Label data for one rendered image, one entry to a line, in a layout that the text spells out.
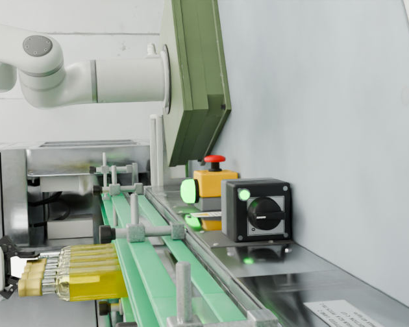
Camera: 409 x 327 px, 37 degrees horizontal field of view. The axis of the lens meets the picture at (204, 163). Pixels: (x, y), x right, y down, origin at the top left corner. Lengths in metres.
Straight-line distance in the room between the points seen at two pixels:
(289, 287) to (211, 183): 0.51
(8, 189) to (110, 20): 3.00
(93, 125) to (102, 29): 0.79
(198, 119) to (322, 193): 0.50
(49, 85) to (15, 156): 1.10
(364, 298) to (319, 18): 0.34
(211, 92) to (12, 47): 0.41
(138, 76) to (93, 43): 3.85
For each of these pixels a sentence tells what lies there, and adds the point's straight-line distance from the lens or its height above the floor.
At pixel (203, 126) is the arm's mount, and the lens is 1.23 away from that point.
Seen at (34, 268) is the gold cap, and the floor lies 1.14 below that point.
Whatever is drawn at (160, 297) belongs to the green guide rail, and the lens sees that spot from 0.66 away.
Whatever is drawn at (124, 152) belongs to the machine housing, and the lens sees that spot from 2.38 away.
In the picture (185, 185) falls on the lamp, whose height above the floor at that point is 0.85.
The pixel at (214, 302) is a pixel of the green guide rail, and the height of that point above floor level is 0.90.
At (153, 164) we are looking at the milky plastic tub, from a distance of 1.74.
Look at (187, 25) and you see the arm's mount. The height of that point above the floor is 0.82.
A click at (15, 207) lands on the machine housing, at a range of 2.41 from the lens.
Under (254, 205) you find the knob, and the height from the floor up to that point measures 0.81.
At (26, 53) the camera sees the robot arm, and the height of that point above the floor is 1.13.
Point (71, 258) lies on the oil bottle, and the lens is 1.36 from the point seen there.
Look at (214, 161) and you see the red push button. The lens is 1.11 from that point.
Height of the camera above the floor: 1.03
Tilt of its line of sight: 11 degrees down
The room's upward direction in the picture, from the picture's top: 92 degrees counter-clockwise
